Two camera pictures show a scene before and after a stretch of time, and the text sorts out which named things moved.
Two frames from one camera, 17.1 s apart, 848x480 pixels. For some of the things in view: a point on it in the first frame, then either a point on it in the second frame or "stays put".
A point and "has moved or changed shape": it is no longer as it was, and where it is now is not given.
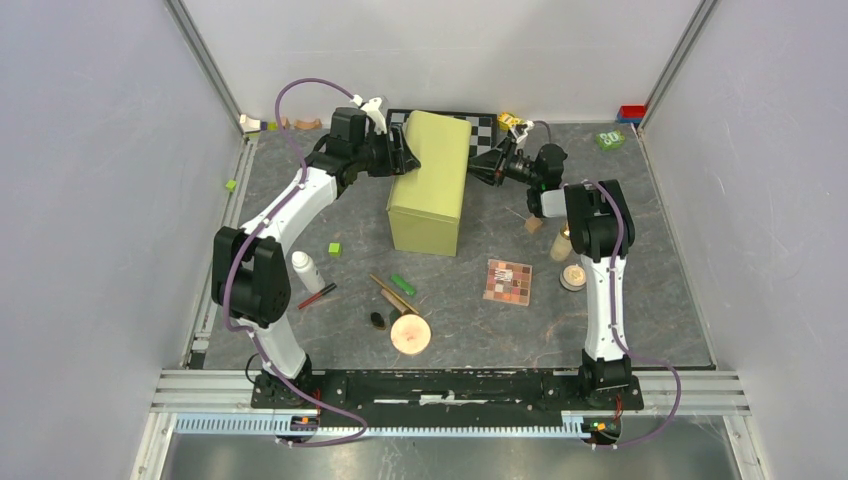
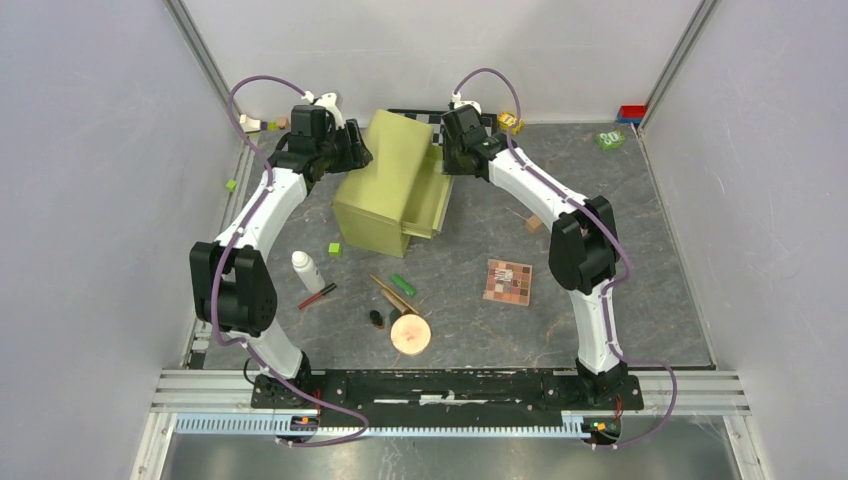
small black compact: x=377 y=320 stays put
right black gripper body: x=518 y=168 -> x=452 y=160
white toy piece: x=249 y=124 stays put
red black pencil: x=316 y=296 stays put
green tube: x=403 y=285 stays put
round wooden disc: x=410 y=334 stays put
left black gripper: x=398 y=163 -> x=356 y=157
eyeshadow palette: x=508 y=282 stays put
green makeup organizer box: x=426 y=203 has moved or changed shape
